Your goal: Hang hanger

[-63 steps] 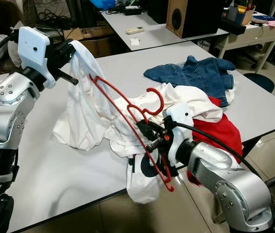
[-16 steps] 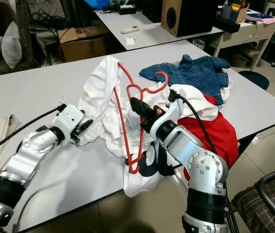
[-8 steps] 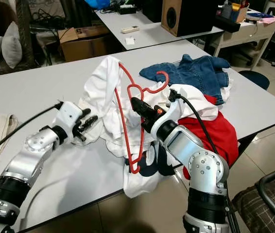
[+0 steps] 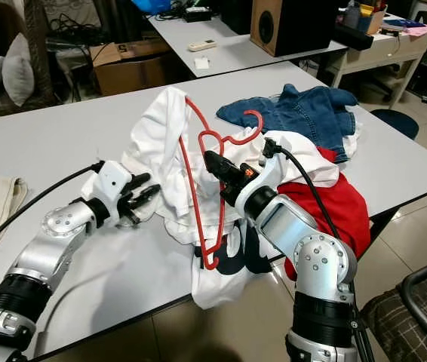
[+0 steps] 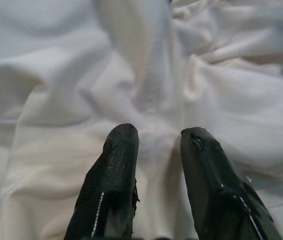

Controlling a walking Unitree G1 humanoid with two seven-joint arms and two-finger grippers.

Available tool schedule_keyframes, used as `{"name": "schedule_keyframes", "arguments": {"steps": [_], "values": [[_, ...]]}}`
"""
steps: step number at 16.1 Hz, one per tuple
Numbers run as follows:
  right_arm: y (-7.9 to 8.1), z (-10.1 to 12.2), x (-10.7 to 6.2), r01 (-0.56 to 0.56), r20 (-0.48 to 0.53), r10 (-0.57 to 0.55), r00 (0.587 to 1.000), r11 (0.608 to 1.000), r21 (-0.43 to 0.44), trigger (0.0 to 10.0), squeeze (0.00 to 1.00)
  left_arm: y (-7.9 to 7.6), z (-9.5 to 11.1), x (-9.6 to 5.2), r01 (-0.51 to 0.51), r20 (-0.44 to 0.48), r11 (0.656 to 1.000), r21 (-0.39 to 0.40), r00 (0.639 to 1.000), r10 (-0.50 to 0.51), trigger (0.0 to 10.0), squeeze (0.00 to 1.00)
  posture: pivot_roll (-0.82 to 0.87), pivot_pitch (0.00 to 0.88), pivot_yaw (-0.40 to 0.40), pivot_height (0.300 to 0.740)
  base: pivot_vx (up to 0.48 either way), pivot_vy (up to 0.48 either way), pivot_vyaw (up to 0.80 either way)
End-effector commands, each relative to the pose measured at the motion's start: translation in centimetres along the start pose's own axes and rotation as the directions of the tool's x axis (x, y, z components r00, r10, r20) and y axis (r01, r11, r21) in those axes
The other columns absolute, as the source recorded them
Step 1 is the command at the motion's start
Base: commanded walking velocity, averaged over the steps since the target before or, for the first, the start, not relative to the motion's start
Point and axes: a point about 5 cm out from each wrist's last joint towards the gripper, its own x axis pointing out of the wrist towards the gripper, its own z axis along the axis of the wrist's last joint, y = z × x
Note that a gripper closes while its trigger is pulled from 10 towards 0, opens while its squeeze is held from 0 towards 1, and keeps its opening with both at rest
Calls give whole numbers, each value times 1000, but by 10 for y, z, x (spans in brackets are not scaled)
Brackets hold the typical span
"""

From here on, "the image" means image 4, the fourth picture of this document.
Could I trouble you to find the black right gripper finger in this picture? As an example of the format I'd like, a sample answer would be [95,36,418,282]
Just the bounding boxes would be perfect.
[201,150,236,183]

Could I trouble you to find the white shirt black print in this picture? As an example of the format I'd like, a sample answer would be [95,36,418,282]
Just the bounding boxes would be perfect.
[81,85,293,310]

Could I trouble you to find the large white table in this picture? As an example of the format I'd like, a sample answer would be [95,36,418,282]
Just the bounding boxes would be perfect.
[0,60,427,359]

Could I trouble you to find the blue denim jeans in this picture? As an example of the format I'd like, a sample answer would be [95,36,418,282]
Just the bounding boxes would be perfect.
[216,83,359,163]

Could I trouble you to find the red t-shirt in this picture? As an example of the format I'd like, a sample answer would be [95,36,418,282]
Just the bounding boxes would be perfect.
[278,147,373,280]

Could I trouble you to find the white work table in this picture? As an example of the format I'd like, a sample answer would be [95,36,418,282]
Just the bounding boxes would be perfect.
[146,14,350,76]

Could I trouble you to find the brown cardboard box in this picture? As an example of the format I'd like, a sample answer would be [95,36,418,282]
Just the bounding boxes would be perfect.
[89,39,173,97]

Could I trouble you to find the white remote control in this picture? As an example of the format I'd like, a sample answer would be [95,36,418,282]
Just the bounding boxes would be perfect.
[187,39,218,52]

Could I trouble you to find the black desktop box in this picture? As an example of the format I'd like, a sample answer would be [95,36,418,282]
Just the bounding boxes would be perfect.
[217,0,253,35]

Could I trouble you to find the dark blue round stool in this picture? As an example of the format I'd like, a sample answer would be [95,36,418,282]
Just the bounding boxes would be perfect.
[370,109,419,140]

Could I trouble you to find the wood and black loudspeaker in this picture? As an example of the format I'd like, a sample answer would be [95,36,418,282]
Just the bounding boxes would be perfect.
[250,0,350,57]

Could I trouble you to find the blue plastic box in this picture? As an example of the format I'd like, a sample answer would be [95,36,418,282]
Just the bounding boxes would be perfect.
[149,0,184,14]

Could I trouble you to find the small white desk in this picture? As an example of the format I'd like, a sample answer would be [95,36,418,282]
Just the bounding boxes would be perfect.
[323,19,427,110]

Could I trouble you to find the desk organiser with pens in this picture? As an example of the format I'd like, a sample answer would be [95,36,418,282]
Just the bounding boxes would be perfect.
[342,0,388,35]

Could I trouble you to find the pink paper sheet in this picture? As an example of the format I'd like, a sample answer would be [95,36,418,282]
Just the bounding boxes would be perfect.
[398,24,427,37]

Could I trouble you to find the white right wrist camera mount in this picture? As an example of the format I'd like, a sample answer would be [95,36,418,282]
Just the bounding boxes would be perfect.
[244,143,290,216]

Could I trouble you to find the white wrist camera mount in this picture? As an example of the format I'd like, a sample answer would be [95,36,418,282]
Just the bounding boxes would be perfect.
[244,143,290,216]
[97,160,137,204]

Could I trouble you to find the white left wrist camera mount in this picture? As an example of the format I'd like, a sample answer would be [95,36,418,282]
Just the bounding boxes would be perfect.
[97,160,137,204]

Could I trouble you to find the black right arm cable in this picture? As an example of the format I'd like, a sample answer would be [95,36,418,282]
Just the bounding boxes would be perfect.
[265,138,343,242]

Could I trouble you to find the metal frame plaid chair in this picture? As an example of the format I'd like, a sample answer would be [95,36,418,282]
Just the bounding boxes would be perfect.
[353,256,427,362]

